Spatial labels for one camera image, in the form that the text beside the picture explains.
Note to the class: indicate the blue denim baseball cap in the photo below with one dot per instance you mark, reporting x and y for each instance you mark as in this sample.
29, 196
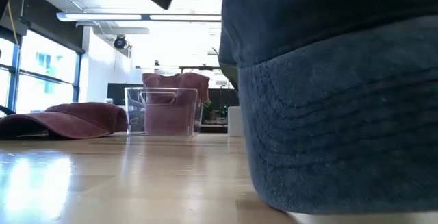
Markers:
342, 114

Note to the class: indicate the white ceiling beam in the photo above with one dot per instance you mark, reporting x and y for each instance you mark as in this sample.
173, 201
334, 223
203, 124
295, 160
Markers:
119, 30

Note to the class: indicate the black screen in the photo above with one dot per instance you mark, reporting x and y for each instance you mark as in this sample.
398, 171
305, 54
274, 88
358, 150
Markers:
116, 94

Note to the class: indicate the black background desk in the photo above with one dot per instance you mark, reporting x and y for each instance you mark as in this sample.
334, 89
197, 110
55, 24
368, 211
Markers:
219, 95

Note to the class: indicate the clear plastic bin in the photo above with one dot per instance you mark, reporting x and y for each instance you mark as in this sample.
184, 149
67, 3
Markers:
135, 114

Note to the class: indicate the dark-framed window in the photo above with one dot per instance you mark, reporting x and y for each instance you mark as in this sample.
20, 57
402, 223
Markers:
44, 66

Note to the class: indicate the round black ceiling camera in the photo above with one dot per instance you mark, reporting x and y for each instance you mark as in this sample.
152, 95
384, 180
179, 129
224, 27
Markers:
120, 41

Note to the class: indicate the black hanging rail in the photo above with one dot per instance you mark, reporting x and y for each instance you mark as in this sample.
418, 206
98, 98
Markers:
164, 67

